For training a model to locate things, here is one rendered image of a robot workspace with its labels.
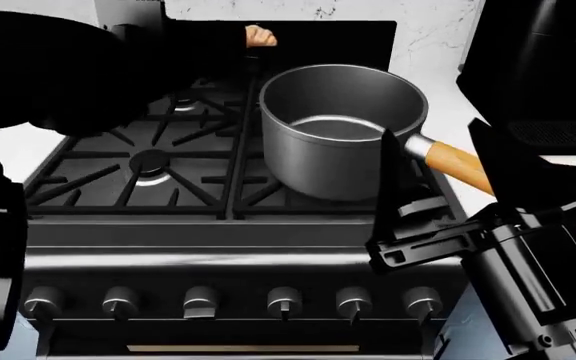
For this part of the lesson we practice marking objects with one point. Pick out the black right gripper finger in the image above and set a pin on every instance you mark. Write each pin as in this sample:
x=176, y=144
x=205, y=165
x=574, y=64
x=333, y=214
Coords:
x=393, y=187
x=518, y=176

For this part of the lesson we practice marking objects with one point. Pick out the golden croissant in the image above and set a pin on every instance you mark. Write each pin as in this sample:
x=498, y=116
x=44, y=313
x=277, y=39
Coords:
x=261, y=36

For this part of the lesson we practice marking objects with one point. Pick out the dark metal stove knob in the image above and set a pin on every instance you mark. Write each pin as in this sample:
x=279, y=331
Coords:
x=201, y=300
x=43, y=300
x=120, y=300
x=354, y=299
x=284, y=299
x=420, y=299

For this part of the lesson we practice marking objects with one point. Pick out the black stainless gas stove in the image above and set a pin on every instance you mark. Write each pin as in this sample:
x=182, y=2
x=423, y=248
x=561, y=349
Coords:
x=248, y=258

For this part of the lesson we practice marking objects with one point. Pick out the round black gas burner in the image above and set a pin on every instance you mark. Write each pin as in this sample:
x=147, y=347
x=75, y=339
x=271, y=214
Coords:
x=186, y=104
x=150, y=163

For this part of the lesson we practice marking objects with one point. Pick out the black cast iron grate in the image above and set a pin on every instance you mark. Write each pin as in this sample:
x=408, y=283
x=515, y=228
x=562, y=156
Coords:
x=193, y=150
x=253, y=195

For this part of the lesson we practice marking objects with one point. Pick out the black coffee machine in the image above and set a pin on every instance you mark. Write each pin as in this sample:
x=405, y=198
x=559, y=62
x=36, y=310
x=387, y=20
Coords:
x=533, y=67

